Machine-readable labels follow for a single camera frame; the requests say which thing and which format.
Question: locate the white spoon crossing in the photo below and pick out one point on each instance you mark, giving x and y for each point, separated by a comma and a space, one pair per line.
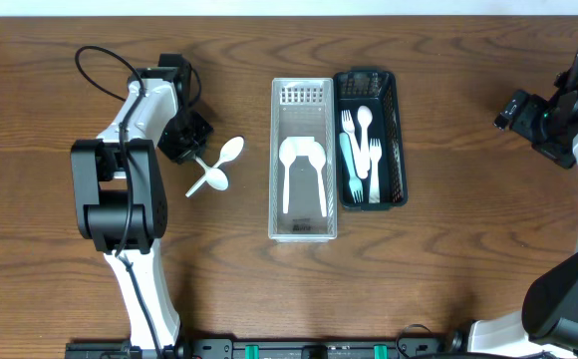
317, 159

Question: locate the black plastic mesh basket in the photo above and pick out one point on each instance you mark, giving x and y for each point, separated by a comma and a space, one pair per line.
376, 89

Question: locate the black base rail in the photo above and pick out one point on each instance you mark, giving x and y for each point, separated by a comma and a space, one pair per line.
416, 347

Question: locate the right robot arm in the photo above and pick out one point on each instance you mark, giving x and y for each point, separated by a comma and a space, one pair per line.
547, 324

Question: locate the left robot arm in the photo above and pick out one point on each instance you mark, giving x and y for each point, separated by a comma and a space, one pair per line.
121, 204

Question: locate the white spoon group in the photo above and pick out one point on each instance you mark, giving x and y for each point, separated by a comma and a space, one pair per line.
365, 117

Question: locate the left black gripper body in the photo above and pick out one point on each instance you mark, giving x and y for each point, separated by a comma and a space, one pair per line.
187, 148

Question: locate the white fork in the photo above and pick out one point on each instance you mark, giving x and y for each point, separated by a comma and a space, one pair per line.
359, 157
375, 152

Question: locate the light blue plastic fork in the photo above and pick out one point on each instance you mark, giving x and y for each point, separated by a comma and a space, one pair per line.
355, 184

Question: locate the white spoon bowl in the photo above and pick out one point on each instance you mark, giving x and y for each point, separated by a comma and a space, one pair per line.
214, 176
230, 150

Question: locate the clear plastic mesh basket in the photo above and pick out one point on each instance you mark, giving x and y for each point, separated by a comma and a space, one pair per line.
302, 107

